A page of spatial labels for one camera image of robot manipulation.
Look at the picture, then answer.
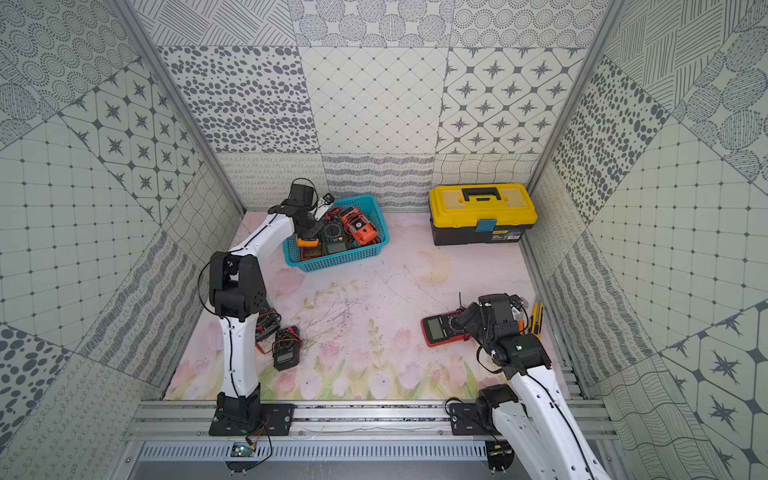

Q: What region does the yellow multimeter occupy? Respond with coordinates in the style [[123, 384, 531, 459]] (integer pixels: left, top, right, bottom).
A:
[[296, 236, 320, 248]]

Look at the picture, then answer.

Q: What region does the red black multimeter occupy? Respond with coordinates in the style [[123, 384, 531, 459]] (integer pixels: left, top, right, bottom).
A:
[[300, 245, 324, 261]]

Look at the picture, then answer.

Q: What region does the orange multimeter with leads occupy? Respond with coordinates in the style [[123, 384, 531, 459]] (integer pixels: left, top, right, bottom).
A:
[[341, 207, 380, 246]]

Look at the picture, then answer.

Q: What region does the small black multimeter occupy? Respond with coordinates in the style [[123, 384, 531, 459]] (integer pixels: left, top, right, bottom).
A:
[[272, 326, 302, 371]]

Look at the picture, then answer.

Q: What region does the dark green multimeter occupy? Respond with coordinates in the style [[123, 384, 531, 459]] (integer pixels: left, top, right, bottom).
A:
[[321, 220, 348, 255]]

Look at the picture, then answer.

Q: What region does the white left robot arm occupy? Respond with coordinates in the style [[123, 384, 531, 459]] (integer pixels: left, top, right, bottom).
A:
[[206, 177, 335, 418]]

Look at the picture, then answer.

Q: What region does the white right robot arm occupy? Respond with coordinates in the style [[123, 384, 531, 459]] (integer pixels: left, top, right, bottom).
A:
[[445, 294, 609, 479]]

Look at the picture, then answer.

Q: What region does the teal plastic basket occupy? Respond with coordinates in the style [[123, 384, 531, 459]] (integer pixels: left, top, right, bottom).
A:
[[282, 194, 390, 273]]

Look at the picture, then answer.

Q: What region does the yellow black toolbox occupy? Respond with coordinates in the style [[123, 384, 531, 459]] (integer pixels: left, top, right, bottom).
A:
[[429, 183, 538, 246]]

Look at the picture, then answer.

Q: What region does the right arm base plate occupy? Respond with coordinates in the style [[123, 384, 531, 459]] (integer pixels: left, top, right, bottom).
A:
[[444, 401, 498, 437]]

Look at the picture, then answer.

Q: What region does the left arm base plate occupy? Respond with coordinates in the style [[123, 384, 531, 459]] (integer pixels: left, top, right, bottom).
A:
[[208, 403, 296, 437]]

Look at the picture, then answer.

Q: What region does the aluminium mounting rail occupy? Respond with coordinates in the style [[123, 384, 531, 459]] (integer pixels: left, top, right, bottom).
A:
[[119, 398, 619, 475]]

